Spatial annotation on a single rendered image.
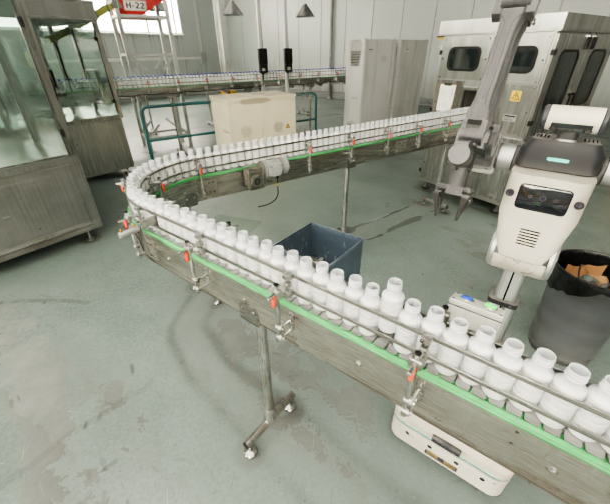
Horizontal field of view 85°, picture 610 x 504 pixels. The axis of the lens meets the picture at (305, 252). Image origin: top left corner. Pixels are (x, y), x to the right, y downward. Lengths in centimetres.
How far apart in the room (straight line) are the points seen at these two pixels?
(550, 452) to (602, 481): 9
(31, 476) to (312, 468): 134
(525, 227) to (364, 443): 129
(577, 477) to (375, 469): 106
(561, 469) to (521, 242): 69
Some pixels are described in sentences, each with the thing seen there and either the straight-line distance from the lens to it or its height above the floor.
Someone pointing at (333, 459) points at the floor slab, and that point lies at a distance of 193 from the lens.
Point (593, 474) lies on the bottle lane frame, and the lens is 103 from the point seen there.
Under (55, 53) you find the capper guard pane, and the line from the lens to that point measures 589.
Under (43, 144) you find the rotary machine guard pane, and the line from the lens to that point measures 384.
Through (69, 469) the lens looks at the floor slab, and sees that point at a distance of 223.
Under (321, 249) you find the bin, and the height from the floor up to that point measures 81.
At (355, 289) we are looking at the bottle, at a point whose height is 114.
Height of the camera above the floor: 172
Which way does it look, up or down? 31 degrees down
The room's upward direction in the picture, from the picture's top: straight up
